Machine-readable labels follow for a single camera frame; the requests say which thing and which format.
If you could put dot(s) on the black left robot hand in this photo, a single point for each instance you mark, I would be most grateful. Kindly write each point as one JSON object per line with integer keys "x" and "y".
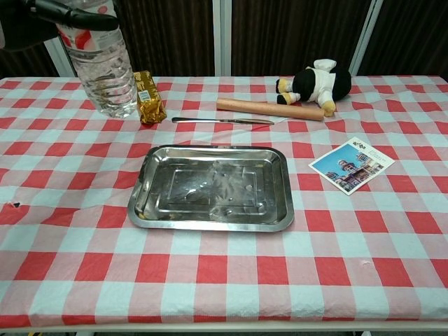
{"x": 31, "y": 21}

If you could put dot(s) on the transparent plastic water bottle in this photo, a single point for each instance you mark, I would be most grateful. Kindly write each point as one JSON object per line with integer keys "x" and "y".
{"x": 105, "y": 70}

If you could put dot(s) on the rectangular stainless steel tray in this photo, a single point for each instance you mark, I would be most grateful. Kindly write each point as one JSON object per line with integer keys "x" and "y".
{"x": 210, "y": 189}

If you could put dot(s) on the gold foil wrapped package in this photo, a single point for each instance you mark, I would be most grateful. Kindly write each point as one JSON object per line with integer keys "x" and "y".
{"x": 150, "y": 99}

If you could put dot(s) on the stainless steel table knife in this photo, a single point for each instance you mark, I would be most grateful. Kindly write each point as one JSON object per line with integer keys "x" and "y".
{"x": 224, "y": 121}

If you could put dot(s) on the wooden rolling pin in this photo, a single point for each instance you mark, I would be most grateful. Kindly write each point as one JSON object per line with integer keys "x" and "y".
{"x": 269, "y": 108}

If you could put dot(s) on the black white plush toy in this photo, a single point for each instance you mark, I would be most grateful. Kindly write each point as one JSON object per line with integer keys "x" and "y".
{"x": 315, "y": 85}

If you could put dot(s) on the red white checkered tablecloth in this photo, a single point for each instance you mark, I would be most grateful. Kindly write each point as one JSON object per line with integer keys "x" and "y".
{"x": 224, "y": 266}

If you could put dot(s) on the postcard with building picture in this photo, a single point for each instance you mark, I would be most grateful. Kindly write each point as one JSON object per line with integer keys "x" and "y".
{"x": 351, "y": 164}

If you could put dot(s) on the white metal frame post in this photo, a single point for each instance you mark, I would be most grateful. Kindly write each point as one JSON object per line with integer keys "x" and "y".
{"x": 61, "y": 59}
{"x": 365, "y": 35}
{"x": 222, "y": 35}

